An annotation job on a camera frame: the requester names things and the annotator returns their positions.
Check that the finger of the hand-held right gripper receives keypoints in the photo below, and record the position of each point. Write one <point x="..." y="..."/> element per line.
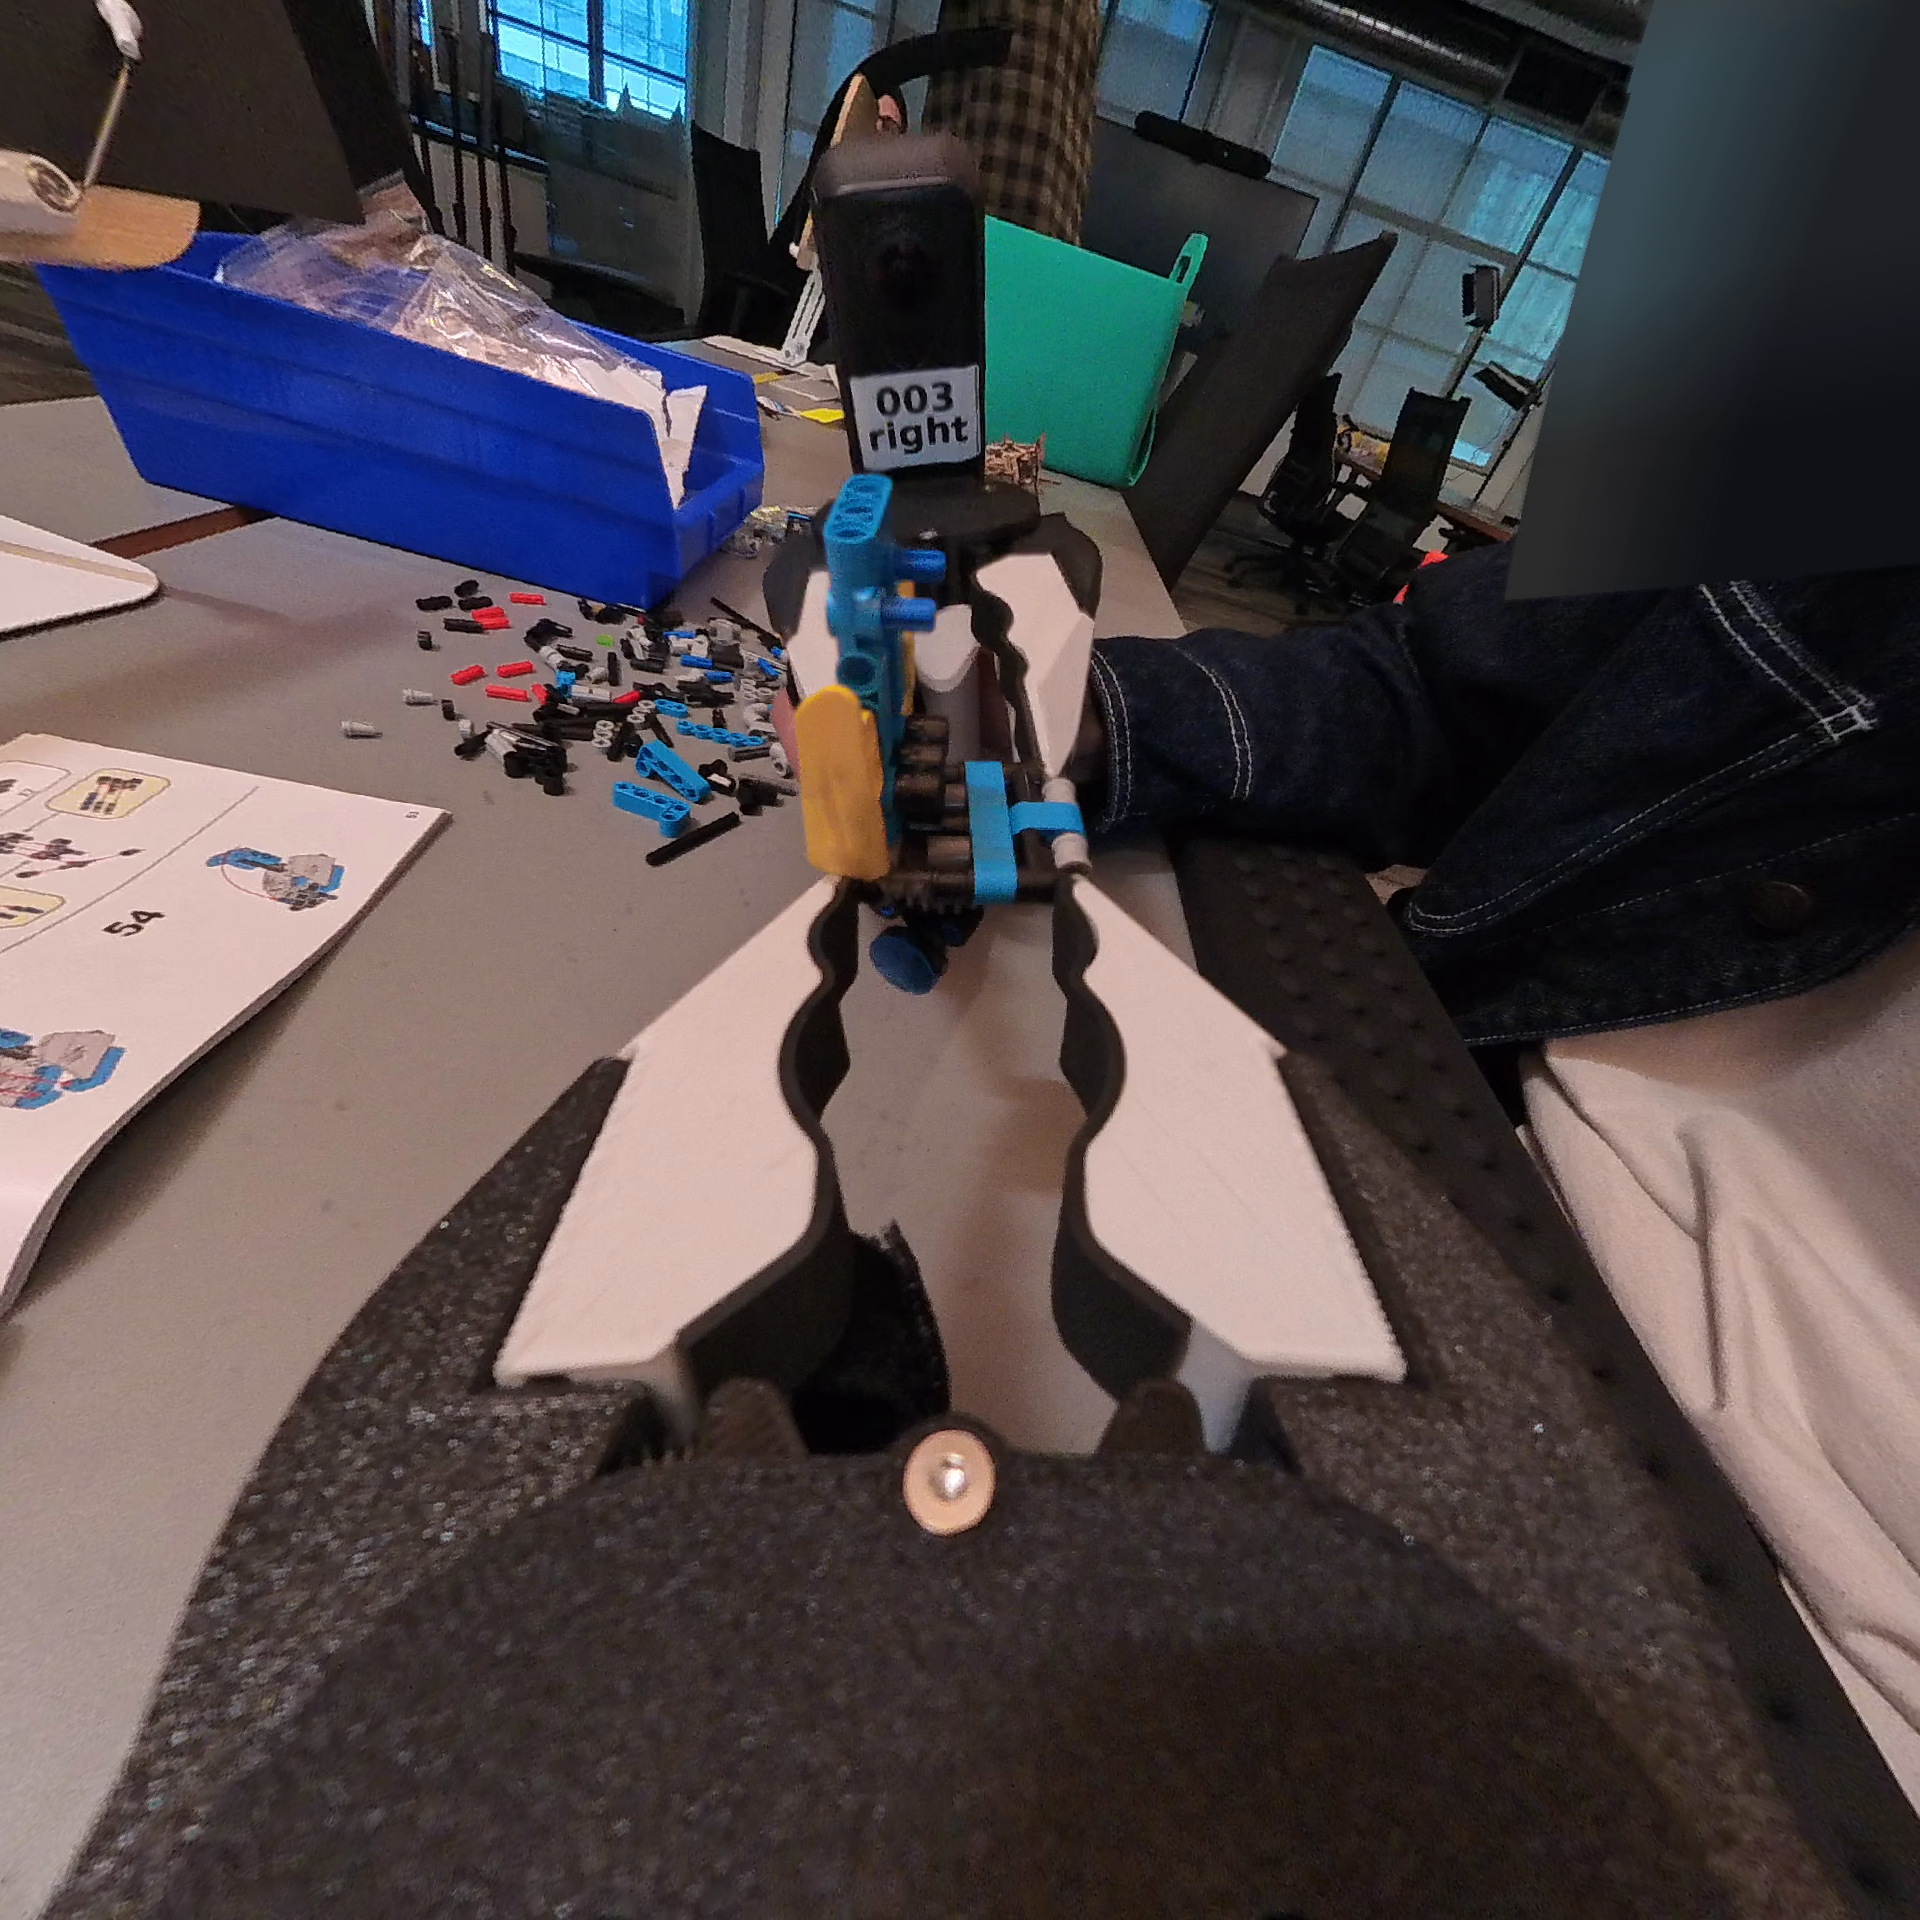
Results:
<point x="939" y="649"/>
<point x="1052" y="649"/>

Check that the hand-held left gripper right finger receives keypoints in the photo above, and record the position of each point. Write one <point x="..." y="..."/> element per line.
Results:
<point x="1231" y="1201"/>

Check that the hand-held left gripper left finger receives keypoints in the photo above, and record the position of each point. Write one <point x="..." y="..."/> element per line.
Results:
<point x="692" y="1201"/>

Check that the blue yellow brick assembly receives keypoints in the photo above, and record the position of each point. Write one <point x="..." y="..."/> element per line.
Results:
<point x="842" y="782"/>

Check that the blue beam with black pins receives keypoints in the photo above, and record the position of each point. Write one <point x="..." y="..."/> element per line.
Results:
<point x="1020" y="821"/>

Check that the black grey gear assembly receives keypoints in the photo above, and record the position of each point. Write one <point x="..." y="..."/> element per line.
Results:
<point x="898" y="954"/>

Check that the grey desk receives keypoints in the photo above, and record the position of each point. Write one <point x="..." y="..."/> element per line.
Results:
<point x="327" y="1139"/>

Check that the teal plastic bin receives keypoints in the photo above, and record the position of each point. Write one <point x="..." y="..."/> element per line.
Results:
<point x="1080" y="348"/>

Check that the black tilted board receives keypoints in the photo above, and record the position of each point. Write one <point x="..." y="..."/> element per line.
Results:
<point x="1242" y="389"/>

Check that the pile of loose small bricks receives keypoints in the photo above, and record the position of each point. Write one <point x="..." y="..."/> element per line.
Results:
<point x="599" y="708"/>

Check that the clear plastic parts bag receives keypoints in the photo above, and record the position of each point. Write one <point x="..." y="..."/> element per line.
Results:
<point x="449" y="302"/>

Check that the person's light trousers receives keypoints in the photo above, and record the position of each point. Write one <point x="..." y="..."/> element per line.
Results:
<point x="1774" y="1263"/>

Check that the blue storage bin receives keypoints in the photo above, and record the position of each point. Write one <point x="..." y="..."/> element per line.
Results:
<point x="358" y="422"/>

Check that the open instruction booklet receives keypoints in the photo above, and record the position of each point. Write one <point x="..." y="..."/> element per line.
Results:
<point x="153" y="931"/>

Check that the person's denim jacket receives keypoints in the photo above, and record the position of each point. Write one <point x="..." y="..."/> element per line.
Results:
<point x="1676" y="782"/>

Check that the black panel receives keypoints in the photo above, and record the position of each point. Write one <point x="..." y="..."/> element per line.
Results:
<point x="270" y="81"/>

